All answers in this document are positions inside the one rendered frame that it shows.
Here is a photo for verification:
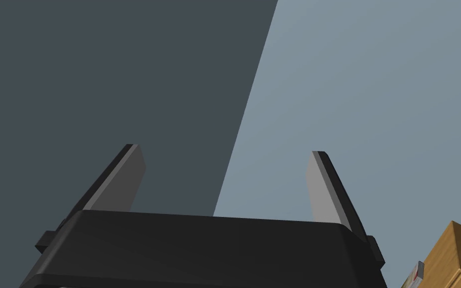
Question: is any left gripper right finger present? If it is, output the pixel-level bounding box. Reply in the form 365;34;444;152
305;150;369;242

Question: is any brown wooden cabinet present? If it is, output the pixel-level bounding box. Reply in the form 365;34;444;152
400;220;461;288

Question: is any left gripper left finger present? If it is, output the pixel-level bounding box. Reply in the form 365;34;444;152
56;143;147;232

